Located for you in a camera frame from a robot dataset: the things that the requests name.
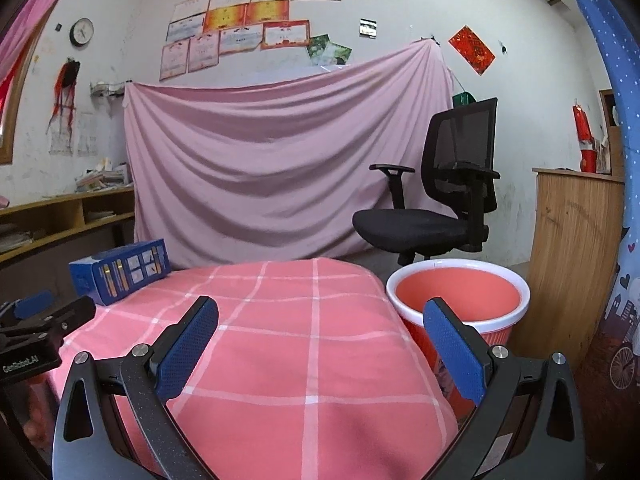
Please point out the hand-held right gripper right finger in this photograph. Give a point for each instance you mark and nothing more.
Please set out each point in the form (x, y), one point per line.
(452, 350)

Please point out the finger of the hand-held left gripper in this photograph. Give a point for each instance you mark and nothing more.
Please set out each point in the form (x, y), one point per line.
(32, 305)
(67, 312)

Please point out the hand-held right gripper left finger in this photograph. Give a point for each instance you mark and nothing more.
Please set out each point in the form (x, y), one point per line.
(187, 350)

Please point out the coral bucket with white rim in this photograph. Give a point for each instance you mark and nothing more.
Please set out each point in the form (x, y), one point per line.
(450, 290)

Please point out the person's left hand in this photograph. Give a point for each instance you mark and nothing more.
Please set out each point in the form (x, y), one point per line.
(40, 420)

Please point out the blue cardboard box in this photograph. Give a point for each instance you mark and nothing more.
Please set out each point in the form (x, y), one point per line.
(115, 272)

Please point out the papers in shelf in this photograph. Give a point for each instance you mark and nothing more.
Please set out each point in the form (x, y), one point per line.
(20, 241)
(100, 215)

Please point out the wooden shelf desk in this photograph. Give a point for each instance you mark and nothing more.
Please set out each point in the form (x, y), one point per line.
(65, 207)

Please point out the pink cloth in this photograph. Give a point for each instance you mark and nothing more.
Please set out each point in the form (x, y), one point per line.
(4, 202)

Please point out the pink checked blanket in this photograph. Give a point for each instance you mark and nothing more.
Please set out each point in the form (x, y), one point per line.
(310, 360)

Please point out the black mesh office chair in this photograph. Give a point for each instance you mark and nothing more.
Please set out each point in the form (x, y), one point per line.
(415, 225)

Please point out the stack of books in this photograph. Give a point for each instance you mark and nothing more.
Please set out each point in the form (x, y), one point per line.
(102, 177)

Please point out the wooden cabinet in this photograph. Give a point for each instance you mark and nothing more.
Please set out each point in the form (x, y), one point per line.
(570, 260)

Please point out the pink hanging sheet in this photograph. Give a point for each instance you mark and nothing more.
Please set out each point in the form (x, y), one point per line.
(270, 170)

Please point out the red tassel decoration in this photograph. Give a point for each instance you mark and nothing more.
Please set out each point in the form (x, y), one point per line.
(65, 87)

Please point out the red cup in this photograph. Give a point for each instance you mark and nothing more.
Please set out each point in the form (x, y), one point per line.
(588, 161)

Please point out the green bag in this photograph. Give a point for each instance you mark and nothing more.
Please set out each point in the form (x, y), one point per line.
(463, 99)

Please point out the red hanging lantern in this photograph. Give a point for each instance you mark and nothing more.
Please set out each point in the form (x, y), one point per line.
(582, 122)

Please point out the pink window curtain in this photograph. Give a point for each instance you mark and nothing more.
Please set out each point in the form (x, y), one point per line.
(30, 15)

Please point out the red diamond paper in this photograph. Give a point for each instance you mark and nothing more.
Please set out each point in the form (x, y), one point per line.
(471, 50)

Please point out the green photo prints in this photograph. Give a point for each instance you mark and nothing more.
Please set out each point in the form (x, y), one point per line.
(330, 51)

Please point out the blue printed curtain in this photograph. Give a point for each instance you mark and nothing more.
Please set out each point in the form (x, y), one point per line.
(607, 60)

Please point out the small black white photo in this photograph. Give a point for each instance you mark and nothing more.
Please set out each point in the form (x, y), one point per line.
(367, 27)

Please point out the paper wall calendar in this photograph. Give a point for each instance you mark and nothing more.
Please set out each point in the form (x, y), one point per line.
(67, 140)

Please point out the wooden window frame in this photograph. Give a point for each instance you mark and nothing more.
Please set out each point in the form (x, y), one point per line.
(15, 130)

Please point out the small wall shelf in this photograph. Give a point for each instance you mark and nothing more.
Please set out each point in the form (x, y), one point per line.
(107, 89)

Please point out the round wall clock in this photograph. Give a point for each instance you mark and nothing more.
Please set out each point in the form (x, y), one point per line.
(81, 31)

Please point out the wooden picture frame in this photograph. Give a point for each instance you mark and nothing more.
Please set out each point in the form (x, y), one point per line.
(606, 107)

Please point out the group of wall certificates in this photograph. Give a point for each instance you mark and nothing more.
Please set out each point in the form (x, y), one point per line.
(235, 25)

